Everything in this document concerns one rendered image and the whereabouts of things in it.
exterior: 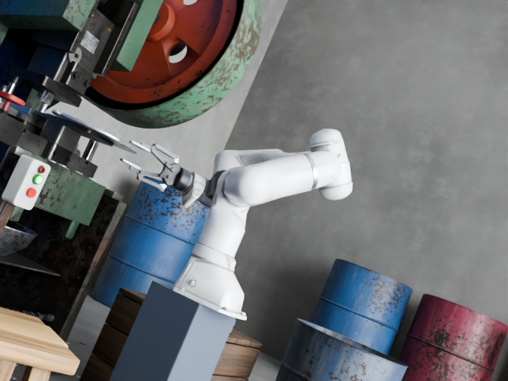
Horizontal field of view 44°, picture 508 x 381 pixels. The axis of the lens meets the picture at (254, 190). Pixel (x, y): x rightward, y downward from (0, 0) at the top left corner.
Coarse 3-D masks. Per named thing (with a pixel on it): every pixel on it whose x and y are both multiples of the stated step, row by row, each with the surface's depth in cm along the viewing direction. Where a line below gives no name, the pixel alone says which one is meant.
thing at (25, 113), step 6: (18, 108) 202; (24, 108) 201; (30, 108) 200; (18, 114) 202; (24, 114) 201; (30, 114) 201; (30, 120) 202; (36, 120) 204; (42, 120) 206; (42, 126) 207
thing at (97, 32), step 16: (96, 16) 208; (96, 32) 210; (48, 48) 205; (80, 48) 206; (96, 48) 212; (32, 64) 205; (48, 64) 203; (64, 64) 202; (80, 64) 208; (64, 80) 202; (80, 80) 206; (80, 96) 213
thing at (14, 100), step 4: (0, 92) 167; (4, 92) 167; (0, 96) 168; (4, 96) 166; (8, 96) 166; (12, 96) 166; (8, 100) 169; (12, 100) 166; (16, 100) 167; (20, 100) 169; (4, 104) 169; (8, 104) 169; (20, 104) 169; (4, 108) 168
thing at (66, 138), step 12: (48, 120) 200; (60, 120) 195; (48, 132) 198; (60, 132) 197; (72, 132) 201; (84, 132) 194; (48, 144) 197; (60, 144) 199; (72, 144) 203; (108, 144) 200; (48, 156) 196; (60, 156) 200
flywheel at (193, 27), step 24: (168, 0) 249; (216, 0) 241; (240, 0) 237; (168, 24) 243; (192, 24) 242; (216, 24) 238; (144, 48) 247; (168, 48) 244; (192, 48) 239; (216, 48) 230; (120, 72) 248; (144, 72) 244; (168, 72) 240; (192, 72) 231; (120, 96) 241; (144, 96) 236; (168, 96) 233
